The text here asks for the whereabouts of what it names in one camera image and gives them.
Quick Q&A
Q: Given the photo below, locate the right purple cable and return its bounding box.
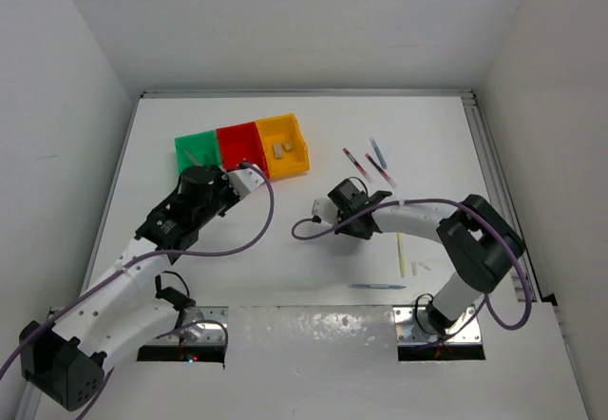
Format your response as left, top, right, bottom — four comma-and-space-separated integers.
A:
291, 197, 536, 331

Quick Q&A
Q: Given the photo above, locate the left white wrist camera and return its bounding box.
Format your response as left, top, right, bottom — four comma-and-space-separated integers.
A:
227, 163, 265, 200

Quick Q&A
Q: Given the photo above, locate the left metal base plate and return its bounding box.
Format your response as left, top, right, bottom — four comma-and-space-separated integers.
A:
147, 306, 228, 346

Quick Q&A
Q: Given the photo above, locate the red plastic bin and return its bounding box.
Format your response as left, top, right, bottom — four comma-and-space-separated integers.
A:
216, 122, 270, 177

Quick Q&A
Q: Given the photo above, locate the yellow highlighter pen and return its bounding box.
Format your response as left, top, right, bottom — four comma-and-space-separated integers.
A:
396, 233, 407, 278

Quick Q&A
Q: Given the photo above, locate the dark red pen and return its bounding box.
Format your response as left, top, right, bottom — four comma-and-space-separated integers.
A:
365, 153, 397, 189

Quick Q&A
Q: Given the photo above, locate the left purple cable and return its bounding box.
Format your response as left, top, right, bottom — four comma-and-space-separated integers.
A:
0, 162, 276, 420

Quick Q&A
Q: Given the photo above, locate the yellow plastic bin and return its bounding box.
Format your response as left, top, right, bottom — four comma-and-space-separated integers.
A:
256, 113, 310, 180

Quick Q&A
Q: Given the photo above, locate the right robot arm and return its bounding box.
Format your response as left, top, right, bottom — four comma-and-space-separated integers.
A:
313, 179, 525, 334

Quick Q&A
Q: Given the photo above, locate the blue capped pen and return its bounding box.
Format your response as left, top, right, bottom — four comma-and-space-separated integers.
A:
370, 137, 388, 169

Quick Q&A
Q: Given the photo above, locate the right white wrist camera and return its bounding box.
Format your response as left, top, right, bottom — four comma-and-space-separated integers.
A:
312, 198, 339, 225

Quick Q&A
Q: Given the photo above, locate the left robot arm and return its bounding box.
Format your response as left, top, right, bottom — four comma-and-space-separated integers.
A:
12, 163, 264, 411

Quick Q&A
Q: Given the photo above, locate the purple cable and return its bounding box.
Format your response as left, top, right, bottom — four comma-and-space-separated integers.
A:
0, 162, 276, 420
291, 197, 536, 331

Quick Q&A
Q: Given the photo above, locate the green plastic bin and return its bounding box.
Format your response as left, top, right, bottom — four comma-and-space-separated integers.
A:
174, 130, 222, 173

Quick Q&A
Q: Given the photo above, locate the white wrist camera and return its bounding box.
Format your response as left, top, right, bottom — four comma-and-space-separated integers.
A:
227, 163, 265, 200
312, 198, 339, 225

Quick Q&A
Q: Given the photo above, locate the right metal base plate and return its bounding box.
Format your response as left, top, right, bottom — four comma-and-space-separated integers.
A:
392, 305, 483, 347

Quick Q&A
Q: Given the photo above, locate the metal base plate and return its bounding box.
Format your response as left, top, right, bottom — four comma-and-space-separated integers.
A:
147, 306, 228, 346
392, 305, 483, 347

